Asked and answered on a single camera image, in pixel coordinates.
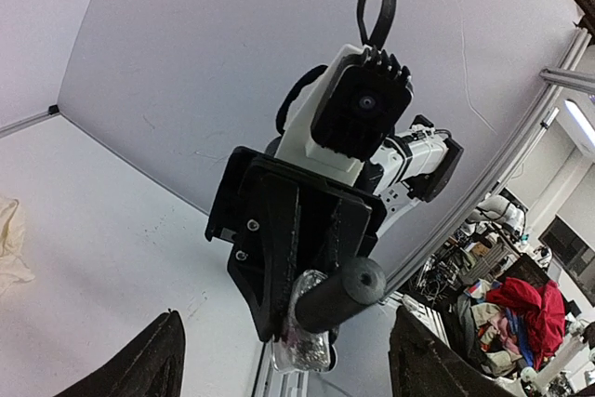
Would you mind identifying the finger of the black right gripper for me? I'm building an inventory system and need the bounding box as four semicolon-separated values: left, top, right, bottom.
324;200;371;334
226;168;300;341

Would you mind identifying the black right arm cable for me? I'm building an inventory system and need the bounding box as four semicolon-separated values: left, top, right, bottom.
273;0;399;138

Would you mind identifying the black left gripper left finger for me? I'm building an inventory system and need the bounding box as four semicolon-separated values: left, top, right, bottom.
59;311;186;397

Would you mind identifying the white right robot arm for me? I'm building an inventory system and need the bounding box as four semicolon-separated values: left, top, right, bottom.
205;114;463;342

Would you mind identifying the red clothes pile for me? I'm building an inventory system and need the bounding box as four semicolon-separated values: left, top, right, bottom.
485;277;565;370

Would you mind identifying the black nail polish cap brush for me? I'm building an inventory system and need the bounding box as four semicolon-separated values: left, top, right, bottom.
295;258;387;334

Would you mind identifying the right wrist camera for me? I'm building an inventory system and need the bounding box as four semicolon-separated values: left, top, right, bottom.
271;45;414;186

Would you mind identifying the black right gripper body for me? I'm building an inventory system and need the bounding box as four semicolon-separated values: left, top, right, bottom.
205;146;387;258

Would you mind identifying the cream cloth garment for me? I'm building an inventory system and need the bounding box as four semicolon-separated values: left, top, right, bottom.
1;196;35;295

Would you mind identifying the clear glitter nail polish bottle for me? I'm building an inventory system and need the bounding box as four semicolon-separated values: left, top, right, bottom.
271;270;337;374

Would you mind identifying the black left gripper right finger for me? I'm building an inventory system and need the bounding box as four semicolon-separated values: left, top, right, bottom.
389;307;510;397

